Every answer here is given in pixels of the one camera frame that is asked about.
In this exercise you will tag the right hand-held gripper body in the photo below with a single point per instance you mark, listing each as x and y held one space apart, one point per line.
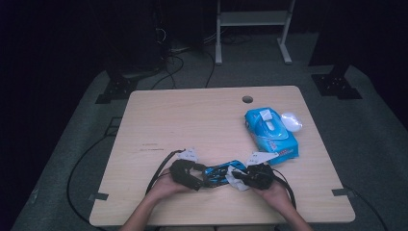
260 176

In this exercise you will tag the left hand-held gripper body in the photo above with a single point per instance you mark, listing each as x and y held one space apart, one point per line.
181 171

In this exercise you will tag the black and blue phone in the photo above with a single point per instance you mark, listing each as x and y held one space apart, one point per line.
218 173

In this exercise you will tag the blue wet wipes pack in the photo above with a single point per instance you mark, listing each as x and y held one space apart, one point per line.
272 141

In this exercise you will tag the person's left hand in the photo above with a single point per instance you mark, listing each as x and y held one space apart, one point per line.
165 187

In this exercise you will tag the white oval plastic object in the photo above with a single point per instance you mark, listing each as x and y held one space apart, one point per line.
292 122

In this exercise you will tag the grey tape strip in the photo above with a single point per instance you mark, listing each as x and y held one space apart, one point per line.
341 192
97 196

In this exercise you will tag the black stand base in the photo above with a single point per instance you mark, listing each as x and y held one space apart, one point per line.
335 86
117 89

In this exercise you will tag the dark cabinet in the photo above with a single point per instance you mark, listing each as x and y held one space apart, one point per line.
134 38

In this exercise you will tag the white metal stand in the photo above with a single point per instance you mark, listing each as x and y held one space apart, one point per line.
253 18

